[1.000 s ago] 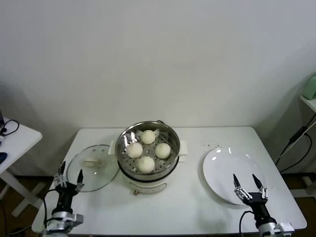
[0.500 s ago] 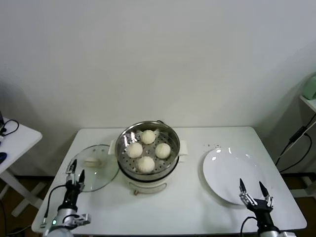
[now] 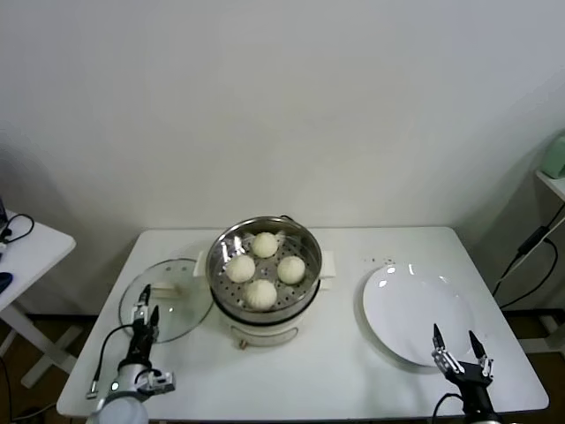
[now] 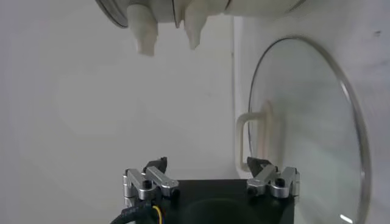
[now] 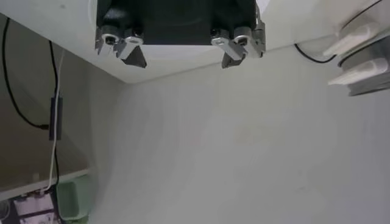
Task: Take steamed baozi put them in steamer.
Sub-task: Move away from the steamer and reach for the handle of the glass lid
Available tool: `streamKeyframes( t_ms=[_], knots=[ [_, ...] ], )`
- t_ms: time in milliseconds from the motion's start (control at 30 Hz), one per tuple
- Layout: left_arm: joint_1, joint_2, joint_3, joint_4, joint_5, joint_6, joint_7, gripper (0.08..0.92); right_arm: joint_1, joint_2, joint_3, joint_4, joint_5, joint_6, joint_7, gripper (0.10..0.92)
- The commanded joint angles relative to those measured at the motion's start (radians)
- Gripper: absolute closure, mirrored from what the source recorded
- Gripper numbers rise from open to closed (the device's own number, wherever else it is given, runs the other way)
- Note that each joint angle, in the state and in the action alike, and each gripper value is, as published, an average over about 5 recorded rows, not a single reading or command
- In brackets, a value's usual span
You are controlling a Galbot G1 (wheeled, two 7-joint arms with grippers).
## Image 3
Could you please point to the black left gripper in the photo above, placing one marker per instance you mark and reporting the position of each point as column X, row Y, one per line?
column 141, row 342

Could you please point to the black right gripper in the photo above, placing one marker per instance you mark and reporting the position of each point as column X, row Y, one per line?
column 470, row 382

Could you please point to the round glass pot lid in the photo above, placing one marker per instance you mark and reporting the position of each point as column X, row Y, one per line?
column 185, row 305

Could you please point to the white steamed baozi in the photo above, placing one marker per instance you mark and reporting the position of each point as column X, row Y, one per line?
column 240, row 269
column 291, row 270
column 265, row 245
column 260, row 295

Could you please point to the perforated steel steamer basket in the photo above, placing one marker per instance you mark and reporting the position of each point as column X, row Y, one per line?
column 300, row 247

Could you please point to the large white plate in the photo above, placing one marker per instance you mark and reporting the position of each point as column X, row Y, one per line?
column 406, row 318

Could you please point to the white side table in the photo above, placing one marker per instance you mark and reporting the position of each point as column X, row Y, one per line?
column 39, row 252

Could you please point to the dark blue object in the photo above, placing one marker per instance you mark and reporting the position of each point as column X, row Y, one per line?
column 5, row 280

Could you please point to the white shelf stand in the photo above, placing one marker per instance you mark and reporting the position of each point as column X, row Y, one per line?
column 557, row 182

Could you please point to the pale green appliance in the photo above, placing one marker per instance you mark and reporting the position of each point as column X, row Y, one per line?
column 556, row 159

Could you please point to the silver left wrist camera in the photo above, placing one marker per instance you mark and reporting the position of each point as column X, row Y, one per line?
column 159, row 382

